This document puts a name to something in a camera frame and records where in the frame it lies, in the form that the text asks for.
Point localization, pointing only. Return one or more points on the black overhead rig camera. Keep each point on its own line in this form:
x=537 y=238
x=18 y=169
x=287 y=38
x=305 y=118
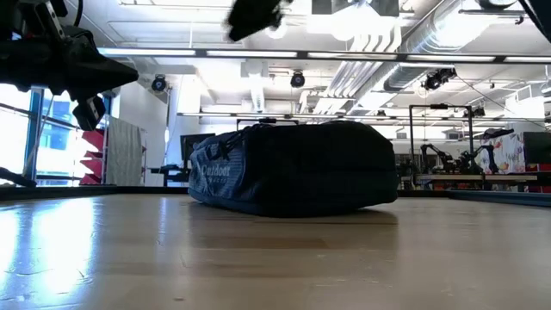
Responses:
x=439 y=78

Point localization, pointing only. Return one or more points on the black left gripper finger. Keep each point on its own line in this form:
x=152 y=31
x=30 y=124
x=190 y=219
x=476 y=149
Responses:
x=88 y=114
x=103 y=73

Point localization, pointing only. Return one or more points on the floral cloth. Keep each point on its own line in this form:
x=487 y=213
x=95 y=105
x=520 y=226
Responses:
x=510 y=153

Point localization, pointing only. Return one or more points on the black bar with light strips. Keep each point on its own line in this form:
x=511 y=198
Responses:
x=258 y=54

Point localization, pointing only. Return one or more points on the black ceiling camera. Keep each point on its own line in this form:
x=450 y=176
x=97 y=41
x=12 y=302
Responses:
x=159 y=83
x=297 y=79

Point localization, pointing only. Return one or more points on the red shelf rack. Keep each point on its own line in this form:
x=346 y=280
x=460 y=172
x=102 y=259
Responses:
x=94 y=153

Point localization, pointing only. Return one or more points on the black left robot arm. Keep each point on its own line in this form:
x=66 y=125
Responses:
x=26 y=13

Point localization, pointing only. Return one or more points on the wooden background table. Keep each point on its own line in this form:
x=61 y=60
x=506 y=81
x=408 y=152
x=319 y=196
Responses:
x=473 y=177

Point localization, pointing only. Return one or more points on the navy backpack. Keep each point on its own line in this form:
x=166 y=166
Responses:
x=301 y=168

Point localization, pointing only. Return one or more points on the large black screen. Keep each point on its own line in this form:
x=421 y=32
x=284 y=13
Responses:
x=538 y=147

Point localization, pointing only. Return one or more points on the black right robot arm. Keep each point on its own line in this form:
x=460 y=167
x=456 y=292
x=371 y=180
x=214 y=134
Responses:
x=540 y=10

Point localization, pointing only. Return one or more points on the black background rig frame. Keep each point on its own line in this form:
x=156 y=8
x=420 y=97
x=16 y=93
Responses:
x=267 y=120
x=411 y=142

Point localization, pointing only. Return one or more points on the black background robot arm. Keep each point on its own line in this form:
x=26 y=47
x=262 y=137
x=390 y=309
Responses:
x=435 y=157
x=482 y=159

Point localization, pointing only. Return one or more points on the grey hanging cloth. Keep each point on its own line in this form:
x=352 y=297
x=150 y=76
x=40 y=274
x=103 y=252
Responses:
x=124 y=150

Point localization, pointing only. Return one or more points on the ribbed silver air duct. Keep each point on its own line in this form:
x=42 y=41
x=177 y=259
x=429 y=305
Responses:
x=404 y=77

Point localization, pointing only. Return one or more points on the blue window frame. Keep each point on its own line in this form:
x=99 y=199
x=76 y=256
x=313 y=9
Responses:
x=33 y=133

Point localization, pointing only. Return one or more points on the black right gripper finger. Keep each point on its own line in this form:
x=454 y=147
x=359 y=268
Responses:
x=254 y=19

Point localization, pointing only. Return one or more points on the black computer monitor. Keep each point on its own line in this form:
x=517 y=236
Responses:
x=194 y=146

